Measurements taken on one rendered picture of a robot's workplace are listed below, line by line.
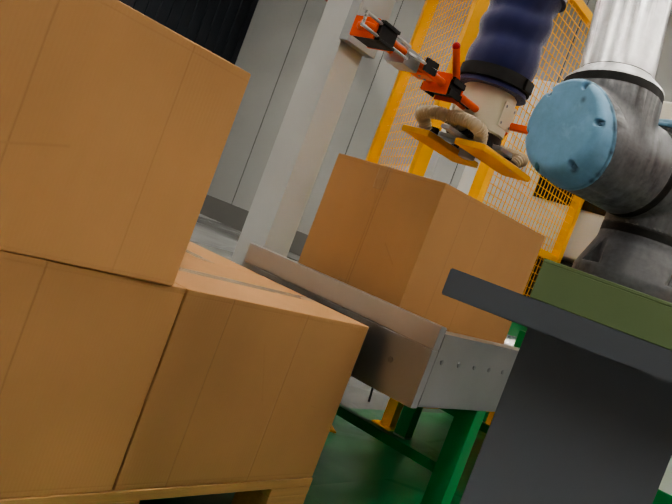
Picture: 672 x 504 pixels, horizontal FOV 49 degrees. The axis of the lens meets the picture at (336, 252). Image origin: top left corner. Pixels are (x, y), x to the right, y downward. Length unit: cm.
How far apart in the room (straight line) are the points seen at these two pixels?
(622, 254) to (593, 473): 33
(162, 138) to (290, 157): 192
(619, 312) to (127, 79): 82
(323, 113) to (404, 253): 135
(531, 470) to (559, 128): 51
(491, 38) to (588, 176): 124
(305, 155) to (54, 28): 212
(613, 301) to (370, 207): 102
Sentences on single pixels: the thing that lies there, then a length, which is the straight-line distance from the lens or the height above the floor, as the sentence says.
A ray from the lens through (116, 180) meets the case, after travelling 123.
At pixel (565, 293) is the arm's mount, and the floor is 77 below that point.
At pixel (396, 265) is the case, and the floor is 71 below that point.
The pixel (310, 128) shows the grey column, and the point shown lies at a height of 109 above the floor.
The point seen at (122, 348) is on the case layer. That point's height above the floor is 42.
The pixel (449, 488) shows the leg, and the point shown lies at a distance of 221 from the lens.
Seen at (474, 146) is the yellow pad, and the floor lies 109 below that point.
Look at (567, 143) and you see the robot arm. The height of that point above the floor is 97.
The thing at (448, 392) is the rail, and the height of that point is 45.
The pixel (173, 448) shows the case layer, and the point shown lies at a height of 23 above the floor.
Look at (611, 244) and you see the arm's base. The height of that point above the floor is 87.
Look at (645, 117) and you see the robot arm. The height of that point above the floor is 105.
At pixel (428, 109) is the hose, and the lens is 220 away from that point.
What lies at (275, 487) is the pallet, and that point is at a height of 13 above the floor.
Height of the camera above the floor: 75
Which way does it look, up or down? 2 degrees down
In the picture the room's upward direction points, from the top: 21 degrees clockwise
